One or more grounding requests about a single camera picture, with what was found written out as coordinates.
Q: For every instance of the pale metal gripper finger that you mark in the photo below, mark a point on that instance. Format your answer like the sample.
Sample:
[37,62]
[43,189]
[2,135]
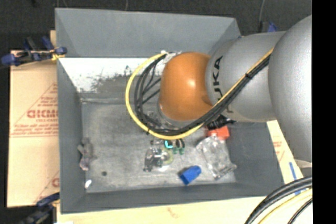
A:
[157,152]
[149,164]

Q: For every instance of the blue sponge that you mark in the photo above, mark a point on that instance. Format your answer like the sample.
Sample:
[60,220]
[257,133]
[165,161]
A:
[190,174]

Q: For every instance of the grey metal bin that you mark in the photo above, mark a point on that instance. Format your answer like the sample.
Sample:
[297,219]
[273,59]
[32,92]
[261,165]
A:
[118,123]

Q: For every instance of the grey toy animal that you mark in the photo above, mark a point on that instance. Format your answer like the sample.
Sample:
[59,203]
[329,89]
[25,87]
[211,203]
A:
[86,153]

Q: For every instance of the small white piece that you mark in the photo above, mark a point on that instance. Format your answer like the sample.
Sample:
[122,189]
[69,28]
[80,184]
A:
[88,183]

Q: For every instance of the brown cardboard board, red print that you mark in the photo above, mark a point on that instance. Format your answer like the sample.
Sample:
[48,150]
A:
[31,102]

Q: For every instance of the black cylinder on white bracket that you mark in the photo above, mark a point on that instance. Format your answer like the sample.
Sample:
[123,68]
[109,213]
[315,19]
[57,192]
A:
[220,121]

